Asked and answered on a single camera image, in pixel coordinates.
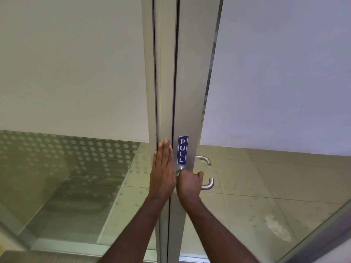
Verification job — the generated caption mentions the person's left hand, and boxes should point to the person's left hand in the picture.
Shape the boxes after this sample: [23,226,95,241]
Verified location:
[149,139,177,198]

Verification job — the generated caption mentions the person's right hand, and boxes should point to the person's right hand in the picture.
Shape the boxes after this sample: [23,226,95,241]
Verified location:
[176,170,204,207]

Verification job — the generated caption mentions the silver lever door handle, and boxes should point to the silver lever door handle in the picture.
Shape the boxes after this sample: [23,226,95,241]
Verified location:
[175,165,214,191]
[195,156,212,167]

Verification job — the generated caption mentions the person's right forearm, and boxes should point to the person's right forearm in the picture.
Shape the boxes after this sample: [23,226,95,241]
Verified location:
[178,199,260,263]

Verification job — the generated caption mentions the person's left forearm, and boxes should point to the person's left forearm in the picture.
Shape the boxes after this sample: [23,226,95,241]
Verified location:
[97,195,173,263]

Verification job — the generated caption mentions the blue rectangular door sticker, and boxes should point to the blue rectangular door sticker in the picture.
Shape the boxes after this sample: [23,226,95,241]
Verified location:
[178,135,189,165]

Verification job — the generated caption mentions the dark striped floor mat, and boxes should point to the dark striped floor mat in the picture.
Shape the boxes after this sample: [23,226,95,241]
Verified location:
[41,154,140,217]

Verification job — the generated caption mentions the frosted glass aluminium door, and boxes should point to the frosted glass aluminium door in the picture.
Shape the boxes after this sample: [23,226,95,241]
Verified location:
[167,0,351,263]

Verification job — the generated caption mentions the dotted frosted glass panel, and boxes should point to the dotted frosted glass panel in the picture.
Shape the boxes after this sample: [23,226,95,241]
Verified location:
[0,0,174,263]

